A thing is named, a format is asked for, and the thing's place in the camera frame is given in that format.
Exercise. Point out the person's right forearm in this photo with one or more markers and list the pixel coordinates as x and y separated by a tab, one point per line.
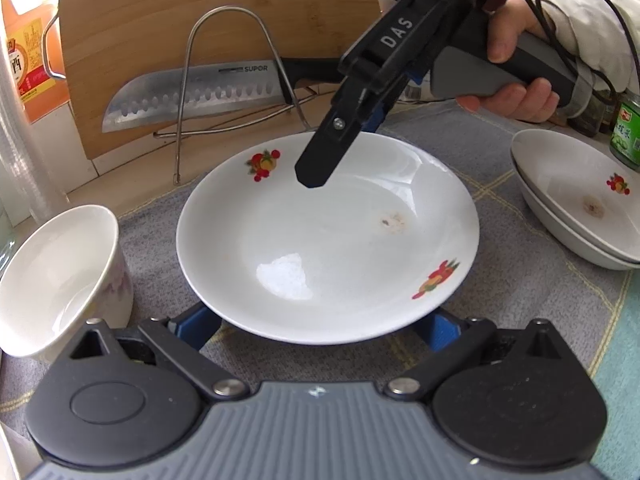
590	15

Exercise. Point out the orange cooking wine bottle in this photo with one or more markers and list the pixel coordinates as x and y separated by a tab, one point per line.
25	60

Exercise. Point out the cling film roll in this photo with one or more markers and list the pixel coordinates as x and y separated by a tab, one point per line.
20	160

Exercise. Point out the white plate with fruit print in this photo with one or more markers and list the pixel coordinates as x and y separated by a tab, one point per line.
575	252
325	260

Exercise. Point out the grey and blue checked towel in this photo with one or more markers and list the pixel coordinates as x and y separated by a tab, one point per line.
525	310

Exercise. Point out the green label bottle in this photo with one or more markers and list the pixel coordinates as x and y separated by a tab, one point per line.
627	135

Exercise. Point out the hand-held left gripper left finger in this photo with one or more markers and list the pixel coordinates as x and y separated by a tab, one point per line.
195	327

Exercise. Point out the person's right hand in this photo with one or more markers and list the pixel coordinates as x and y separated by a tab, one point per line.
520	20

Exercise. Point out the stack of white plates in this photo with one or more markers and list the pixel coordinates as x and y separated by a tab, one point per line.
565	180

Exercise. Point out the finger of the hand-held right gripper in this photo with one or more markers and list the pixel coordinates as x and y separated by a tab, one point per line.
350	110

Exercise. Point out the white bowl with pink print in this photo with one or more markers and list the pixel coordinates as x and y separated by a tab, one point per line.
55	280

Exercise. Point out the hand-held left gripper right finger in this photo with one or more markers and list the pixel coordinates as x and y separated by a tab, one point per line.
442	332

